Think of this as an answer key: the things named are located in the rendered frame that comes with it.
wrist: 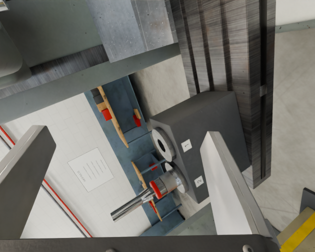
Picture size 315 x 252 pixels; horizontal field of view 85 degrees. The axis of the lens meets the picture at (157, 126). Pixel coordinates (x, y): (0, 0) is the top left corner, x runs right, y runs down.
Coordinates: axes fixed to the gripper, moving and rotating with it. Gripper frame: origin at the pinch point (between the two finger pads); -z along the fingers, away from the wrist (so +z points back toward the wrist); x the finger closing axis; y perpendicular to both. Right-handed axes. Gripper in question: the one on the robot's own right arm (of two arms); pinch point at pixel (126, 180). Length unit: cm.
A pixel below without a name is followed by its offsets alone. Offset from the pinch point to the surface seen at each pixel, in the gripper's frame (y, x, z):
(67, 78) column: 26, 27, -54
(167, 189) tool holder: 31.4, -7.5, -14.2
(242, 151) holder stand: 25.5, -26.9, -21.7
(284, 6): -4.2, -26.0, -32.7
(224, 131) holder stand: 19.7, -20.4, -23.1
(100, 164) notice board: 430, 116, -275
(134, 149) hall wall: 420, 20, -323
